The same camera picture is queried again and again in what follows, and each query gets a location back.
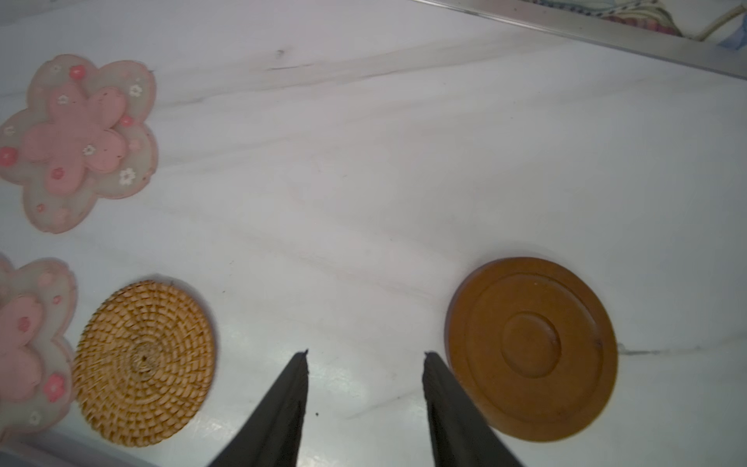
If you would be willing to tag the woven rattan coaster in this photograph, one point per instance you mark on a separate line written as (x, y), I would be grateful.
(144, 364)

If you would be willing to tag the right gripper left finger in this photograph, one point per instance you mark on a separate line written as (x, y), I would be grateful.
(273, 433)

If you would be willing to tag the pink flower coaster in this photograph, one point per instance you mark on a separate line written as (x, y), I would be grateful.
(38, 301)
(81, 137)

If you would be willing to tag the lavender tray mat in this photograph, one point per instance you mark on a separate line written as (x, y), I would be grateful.
(30, 457)

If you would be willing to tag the brown wooden coaster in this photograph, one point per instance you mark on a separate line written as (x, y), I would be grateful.
(534, 348)

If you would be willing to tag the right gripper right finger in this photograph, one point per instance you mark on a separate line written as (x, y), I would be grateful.
(460, 436)

